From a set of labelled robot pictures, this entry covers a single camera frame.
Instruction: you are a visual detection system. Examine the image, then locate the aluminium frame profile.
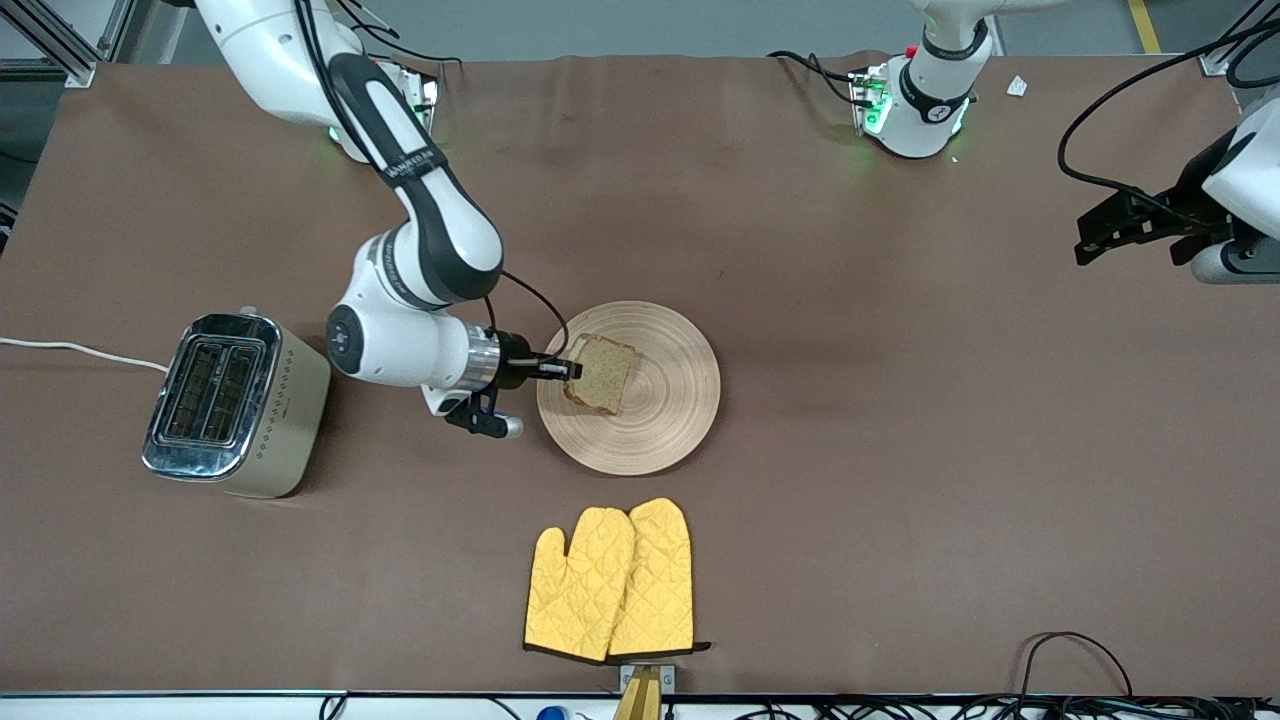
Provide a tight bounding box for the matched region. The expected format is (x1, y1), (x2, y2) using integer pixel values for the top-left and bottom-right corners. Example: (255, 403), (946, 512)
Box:
(1197, 0), (1280, 78)
(0, 0), (131, 89)

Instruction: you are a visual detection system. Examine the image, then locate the round pale wooden plate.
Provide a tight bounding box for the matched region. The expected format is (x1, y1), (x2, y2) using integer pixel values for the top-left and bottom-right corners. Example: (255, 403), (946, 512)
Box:
(537, 301), (721, 477)

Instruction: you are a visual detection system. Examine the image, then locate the slice of brown toast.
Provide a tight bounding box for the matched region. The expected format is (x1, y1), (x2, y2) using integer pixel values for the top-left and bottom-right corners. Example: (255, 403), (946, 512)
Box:
(562, 335), (638, 417)

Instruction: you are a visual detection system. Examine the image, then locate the white table edge rail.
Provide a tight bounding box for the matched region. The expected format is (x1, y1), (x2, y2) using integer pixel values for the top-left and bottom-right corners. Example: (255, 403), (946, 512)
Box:
(0, 690), (1280, 720)

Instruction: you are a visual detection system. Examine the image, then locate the black base cable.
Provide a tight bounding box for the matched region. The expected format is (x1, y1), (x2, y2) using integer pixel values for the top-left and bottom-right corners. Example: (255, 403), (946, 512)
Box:
(768, 50), (861, 109)
(335, 0), (464, 69)

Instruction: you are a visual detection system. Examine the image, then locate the yellow quilted oven mitt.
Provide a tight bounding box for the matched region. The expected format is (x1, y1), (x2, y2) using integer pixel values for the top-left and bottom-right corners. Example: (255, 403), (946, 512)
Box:
(607, 497), (712, 658)
(524, 507), (637, 663)

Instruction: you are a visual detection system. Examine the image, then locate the brown table cover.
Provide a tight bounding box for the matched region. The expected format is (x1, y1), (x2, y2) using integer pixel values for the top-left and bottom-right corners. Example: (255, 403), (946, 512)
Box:
(0, 50), (1280, 697)

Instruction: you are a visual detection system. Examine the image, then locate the black looped cable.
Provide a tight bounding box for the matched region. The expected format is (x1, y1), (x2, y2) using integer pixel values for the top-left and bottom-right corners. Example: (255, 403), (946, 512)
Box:
(1018, 631), (1136, 701)

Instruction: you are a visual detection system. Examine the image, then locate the cream and chrome toaster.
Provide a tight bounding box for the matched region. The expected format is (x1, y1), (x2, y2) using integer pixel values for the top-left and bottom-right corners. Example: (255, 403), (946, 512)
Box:
(141, 307), (332, 499)

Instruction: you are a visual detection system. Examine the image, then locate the metal base connector plate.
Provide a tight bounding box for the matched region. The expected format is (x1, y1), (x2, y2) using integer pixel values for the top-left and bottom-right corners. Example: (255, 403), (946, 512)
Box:
(398, 64), (442, 137)
(849, 62), (893, 138)

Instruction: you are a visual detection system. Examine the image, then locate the white toaster power cable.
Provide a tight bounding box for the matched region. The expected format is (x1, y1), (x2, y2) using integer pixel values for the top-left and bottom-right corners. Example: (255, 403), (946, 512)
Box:
(0, 337), (169, 373)

